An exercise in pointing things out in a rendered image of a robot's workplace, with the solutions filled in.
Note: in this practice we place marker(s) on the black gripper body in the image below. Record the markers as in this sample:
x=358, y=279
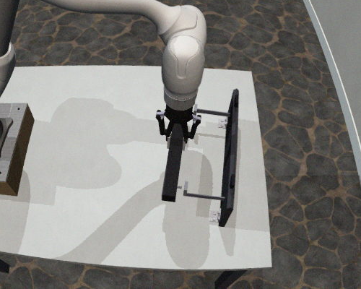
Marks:
x=170, y=113

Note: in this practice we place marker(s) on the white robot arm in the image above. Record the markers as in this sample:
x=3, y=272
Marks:
x=182, y=60

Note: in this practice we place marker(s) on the black rectangular panel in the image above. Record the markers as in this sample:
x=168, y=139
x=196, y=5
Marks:
x=230, y=159

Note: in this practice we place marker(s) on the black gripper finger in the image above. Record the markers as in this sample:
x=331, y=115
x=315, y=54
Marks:
x=167, y=132
x=186, y=134

